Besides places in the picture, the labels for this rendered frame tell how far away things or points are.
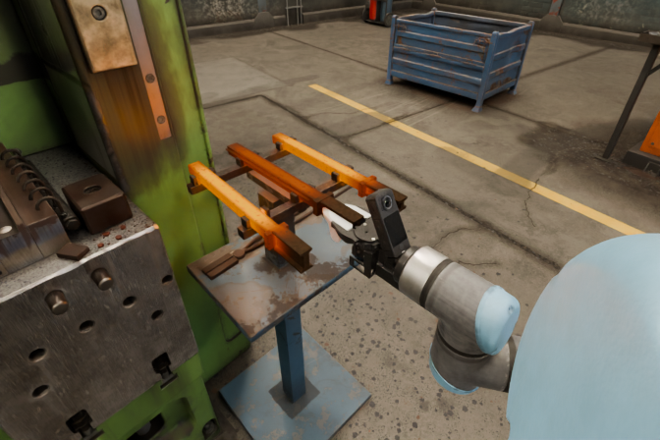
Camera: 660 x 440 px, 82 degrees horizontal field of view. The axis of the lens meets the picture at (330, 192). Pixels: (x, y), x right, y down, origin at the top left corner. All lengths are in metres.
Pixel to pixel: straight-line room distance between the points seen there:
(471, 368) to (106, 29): 0.90
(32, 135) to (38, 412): 0.69
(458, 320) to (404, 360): 1.10
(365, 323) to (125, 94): 1.30
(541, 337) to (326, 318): 1.62
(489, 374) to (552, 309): 0.53
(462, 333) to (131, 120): 0.81
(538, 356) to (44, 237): 0.81
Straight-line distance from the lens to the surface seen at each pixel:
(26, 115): 1.29
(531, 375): 0.19
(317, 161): 0.91
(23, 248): 0.88
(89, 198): 0.89
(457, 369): 0.69
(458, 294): 0.60
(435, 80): 4.21
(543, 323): 0.19
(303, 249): 0.64
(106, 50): 0.92
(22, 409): 1.03
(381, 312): 1.82
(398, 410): 1.59
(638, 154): 3.55
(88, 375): 1.04
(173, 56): 1.01
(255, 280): 0.99
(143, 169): 1.04
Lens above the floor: 1.41
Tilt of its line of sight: 34 degrees down
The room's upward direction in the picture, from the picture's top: straight up
